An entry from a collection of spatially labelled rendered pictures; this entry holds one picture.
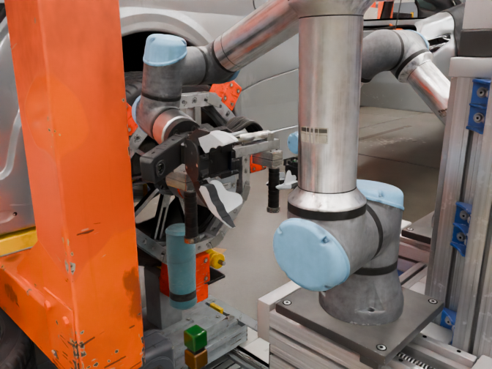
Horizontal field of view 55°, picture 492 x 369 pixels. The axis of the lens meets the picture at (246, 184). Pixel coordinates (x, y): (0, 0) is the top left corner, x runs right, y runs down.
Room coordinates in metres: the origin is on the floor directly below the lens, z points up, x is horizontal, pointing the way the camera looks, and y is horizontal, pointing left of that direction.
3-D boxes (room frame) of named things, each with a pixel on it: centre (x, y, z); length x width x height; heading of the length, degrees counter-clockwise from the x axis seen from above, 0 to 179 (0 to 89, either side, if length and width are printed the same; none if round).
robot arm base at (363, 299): (0.77, -0.21, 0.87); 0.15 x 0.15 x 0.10
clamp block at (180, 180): (1.23, 0.17, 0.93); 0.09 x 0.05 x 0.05; 45
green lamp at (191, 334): (0.92, 0.11, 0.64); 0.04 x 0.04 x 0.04; 45
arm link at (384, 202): (0.77, -0.21, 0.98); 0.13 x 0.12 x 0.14; 140
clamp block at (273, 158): (1.47, -0.07, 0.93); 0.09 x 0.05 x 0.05; 45
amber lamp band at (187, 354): (0.92, 0.11, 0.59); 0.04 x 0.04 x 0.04; 45
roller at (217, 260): (1.65, 0.18, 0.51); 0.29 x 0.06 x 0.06; 45
